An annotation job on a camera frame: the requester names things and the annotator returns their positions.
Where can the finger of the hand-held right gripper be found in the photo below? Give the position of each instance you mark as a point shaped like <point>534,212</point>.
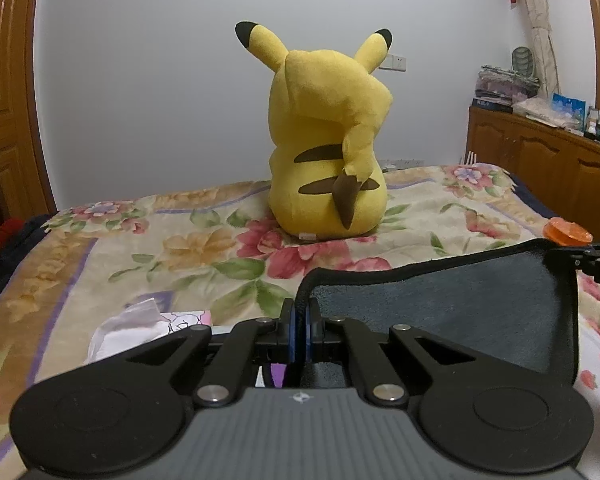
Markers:
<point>572,256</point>

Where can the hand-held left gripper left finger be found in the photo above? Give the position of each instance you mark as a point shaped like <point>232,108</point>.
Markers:
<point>292,332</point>

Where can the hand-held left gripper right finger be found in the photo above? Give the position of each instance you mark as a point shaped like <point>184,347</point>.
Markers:
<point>307,332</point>

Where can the dark grey towel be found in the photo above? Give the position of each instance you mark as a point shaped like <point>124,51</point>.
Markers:
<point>430,300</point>

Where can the orange round cap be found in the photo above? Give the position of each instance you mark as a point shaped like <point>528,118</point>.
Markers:
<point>566,230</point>

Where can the wooden cabinet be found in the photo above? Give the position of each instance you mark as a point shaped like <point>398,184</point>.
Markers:
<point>540,152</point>

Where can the floral blanket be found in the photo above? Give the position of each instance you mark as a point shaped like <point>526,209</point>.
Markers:
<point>180,240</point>

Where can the blue picture box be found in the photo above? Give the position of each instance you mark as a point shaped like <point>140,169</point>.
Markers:
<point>568,107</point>

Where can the white tissue pack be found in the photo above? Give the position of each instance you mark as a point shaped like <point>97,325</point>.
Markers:
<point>140,332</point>

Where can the stack of folded cloths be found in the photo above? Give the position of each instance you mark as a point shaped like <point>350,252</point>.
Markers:
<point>505,86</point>

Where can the yellow plush toy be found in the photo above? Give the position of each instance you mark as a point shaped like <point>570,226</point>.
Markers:
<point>325,140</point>

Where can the green woven fan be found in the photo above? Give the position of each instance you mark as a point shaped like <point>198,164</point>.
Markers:
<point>523,61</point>

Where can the beige curtain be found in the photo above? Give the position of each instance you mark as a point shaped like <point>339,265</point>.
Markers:
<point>539,20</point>

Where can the dark blue bedsheet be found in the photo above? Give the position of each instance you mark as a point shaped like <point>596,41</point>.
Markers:
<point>2,270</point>

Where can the red cloth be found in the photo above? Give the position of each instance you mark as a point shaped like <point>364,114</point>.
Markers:
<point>10,232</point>

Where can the wooden wardrobe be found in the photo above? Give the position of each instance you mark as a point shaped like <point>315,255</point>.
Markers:
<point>7,95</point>

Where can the white wall socket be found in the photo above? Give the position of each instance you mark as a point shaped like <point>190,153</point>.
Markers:
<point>394,62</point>

